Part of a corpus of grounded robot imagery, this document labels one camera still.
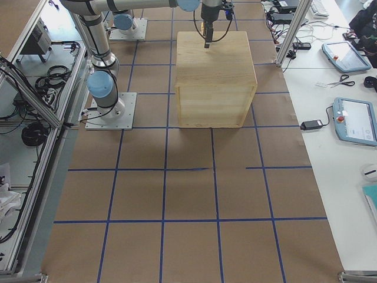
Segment brown paper mat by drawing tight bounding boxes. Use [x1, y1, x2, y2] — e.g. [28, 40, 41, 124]
[41, 1, 342, 282]

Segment white keyboard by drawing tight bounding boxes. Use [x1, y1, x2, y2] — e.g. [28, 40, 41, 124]
[309, 0, 329, 19]

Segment black power adapter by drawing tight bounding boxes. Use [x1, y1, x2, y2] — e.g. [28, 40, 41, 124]
[300, 120, 323, 131]

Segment teal notebook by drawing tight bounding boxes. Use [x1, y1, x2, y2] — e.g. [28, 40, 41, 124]
[362, 184, 377, 221]

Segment lower blue teach pendant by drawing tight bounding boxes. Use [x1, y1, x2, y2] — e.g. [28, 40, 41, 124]
[333, 97, 376, 147]

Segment blue teach pendant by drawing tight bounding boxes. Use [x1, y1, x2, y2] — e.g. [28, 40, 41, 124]
[333, 97, 376, 147]
[322, 41, 372, 73]

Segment black power brick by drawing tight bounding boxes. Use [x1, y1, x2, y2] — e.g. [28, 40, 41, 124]
[269, 13, 294, 25]

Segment grey control box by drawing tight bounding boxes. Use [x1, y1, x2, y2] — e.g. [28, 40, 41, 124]
[20, 18, 52, 62]

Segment wooden drawer cabinet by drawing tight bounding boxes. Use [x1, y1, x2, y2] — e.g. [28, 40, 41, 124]
[176, 31, 257, 128]

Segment white round device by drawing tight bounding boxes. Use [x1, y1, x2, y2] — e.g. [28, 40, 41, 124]
[361, 163, 377, 182]

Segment black scissors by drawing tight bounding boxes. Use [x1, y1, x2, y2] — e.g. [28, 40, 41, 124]
[328, 74, 355, 88]

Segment aluminium frame post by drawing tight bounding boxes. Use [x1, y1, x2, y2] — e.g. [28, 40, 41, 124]
[275, 0, 312, 67]

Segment coiled black cable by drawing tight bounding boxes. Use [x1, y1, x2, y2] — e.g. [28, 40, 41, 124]
[21, 122, 45, 147]

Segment upper blue teach pendant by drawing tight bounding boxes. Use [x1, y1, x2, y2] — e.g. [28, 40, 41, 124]
[322, 41, 372, 73]

